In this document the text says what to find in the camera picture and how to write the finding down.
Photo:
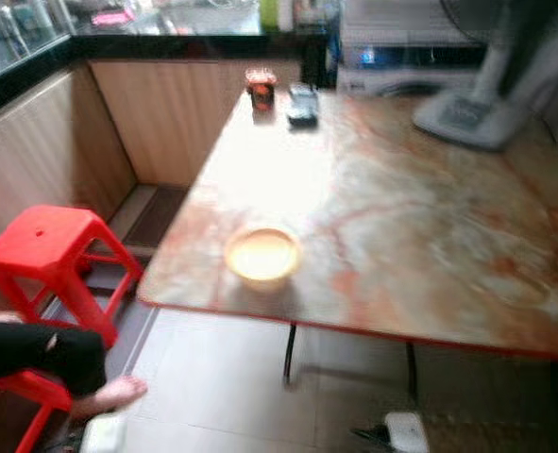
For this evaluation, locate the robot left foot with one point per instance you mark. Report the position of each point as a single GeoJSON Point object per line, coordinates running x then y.
{"type": "Point", "coordinates": [102, 434]}

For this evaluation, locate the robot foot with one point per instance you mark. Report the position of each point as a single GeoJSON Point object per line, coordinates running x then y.
{"type": "Point", "coordinates": [406, 434]}
{"type": "Point", "coordinates": [102, 434]}

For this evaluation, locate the black stone counter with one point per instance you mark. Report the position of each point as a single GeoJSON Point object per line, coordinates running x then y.
{"type": "Point", "coordinates": [175, 45]}

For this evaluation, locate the grey white standing fan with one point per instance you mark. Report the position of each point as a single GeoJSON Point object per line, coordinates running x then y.
{"type": "Point", "coordinates": [467, 115]}

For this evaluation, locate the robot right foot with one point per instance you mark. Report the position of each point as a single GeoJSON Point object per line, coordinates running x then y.
{"type": "Point", "coordinates": [406, 434]}

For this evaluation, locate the small red orange jar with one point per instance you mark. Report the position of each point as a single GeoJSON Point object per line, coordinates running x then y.
{"type": "Point", "coordinates": [261, 90]}

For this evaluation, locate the wooden counter cabinet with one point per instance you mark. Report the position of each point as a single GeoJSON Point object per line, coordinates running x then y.
{"type": "Point", "coordinates": [175, 118]}

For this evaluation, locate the dark grey remote control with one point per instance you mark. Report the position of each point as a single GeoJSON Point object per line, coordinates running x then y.
{"type": "Point", "coordinates": [303, 104]}

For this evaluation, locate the pink item on counter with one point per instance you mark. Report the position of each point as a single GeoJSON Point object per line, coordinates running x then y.
{"type": "Point", "coordinates": [111, 17]}

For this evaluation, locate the red plastic stool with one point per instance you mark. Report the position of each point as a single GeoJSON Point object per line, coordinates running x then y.
{"type": "Point", "coordinates": [33, 387]}
{"type": "Point", "coordinates": [47, 236]}

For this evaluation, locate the orange marble table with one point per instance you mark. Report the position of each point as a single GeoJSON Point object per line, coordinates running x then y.
{"type": "Point", "coordinates": [401, 208]}

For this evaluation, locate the round yellow bowl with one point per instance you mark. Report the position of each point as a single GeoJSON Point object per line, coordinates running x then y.
{"type": "Point", "coordinates": [262, 255]}

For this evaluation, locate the person's leg black trousers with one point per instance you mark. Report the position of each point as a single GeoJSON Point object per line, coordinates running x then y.
{"type": "Point", "coordinates": [24, 354]}

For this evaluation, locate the dish rack with glassware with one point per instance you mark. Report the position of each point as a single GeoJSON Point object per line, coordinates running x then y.
{"type": "Point", "coordinates": [24, 33]}

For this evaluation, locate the white countertop appliance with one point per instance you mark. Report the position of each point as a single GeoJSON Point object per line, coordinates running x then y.
{"type": "Point", "coordinates": [401, 28]}

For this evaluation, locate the green plastic jug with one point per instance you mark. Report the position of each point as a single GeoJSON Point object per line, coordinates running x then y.
{"type": "Point", "coordinates": [269, 14]}

